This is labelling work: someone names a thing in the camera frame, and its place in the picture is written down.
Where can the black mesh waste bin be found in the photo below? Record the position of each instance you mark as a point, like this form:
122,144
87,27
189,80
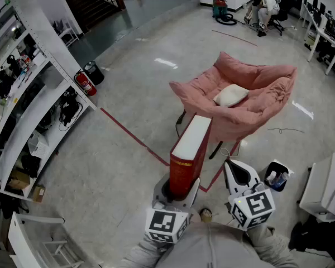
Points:
95,72

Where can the black vacuum floor head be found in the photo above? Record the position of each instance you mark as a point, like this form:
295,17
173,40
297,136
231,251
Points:
262,33

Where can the dark wooden staircase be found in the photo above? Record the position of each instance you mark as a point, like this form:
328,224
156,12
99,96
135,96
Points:
92,1

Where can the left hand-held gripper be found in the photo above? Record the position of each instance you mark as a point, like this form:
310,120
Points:
167,223

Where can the cream pillow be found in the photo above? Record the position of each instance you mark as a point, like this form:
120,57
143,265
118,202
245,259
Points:
231,95

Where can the green and red vacuum cleaner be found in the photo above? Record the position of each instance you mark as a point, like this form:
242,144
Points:
220,7

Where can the white metal shelf rack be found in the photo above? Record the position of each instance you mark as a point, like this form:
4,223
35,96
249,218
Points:
42,38

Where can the white frame stool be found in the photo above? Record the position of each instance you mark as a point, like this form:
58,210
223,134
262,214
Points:
30,233

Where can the person's left forearm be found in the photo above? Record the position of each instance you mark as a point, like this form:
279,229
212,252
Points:
145,254

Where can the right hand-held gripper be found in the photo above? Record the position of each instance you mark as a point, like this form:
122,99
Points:
254,208

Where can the person's torso clothing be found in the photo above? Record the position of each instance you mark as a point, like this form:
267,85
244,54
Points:
209,247

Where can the small white side table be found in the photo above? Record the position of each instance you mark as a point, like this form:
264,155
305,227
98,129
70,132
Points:
68,33

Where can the black office chair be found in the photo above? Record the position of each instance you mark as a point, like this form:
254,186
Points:
280,17

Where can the long white office desk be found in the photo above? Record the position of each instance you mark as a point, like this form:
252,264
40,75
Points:
322,32

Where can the person's right forearm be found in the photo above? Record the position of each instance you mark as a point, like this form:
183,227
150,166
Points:
270,244

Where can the large red fire extinguisher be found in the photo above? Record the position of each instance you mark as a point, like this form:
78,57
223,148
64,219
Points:
86,84

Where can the white bin with black liner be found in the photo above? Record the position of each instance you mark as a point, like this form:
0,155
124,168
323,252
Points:
276,174

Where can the small cardboard box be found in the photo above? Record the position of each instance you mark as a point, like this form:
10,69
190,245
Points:
38,193

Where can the black bag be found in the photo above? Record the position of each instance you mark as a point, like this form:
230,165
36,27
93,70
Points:
324,239

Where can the person's sandalled foot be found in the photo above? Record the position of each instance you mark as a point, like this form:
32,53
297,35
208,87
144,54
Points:
206,215

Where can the pink cushioned chair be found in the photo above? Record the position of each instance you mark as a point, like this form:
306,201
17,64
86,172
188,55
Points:
257,102

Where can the thick red book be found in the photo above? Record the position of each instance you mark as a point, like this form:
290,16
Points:
191,144

